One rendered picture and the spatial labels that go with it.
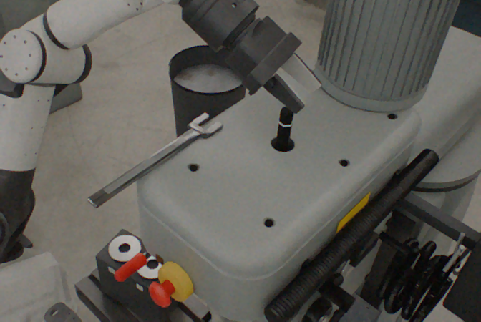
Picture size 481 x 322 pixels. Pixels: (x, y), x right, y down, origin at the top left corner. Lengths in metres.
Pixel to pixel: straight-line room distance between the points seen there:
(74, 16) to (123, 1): 0.08
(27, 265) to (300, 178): 0.49
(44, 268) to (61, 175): 2.49
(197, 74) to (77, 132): 0.93
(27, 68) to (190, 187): 0.29
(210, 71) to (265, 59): 2.64
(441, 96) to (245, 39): 0.63
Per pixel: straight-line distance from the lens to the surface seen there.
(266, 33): 0.77
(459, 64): 1.39
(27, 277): 1.01
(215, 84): 3.27
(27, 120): 0.92
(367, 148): 0.88
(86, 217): 3.24
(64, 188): 3.42
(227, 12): 0.74
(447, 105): 1.26
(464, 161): 1.44
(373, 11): 0.86
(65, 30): 0.86
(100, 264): 1.65
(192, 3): 0.75
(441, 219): 1.18
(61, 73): 0.90
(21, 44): 0.87
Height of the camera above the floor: 2.47
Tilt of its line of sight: 43 degrees down
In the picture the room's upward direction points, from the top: 5 degrees clockwise
